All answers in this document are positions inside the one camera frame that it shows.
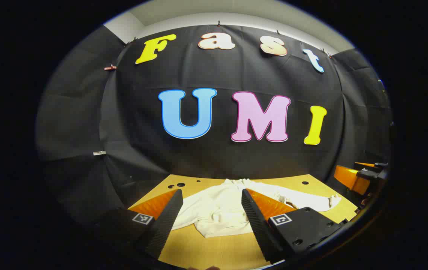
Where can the small white clip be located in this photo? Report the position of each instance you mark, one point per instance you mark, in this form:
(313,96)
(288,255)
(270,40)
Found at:
(99,153)

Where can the white long-sleeved garment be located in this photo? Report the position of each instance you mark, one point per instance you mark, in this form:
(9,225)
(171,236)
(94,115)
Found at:
(217,206)

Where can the black backdrop cloth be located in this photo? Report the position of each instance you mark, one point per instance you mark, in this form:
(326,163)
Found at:
(217,157)

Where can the small red clip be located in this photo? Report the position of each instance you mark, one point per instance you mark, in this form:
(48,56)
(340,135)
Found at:
(110,68)

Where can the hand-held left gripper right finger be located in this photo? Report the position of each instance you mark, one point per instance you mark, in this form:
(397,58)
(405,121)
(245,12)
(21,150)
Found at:
(257,225)

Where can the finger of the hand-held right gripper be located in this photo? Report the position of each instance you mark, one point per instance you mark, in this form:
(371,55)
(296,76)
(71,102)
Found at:
(364,164)
(351,179)

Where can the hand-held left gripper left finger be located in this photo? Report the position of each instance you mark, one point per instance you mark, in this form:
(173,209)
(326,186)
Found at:
(167,219)

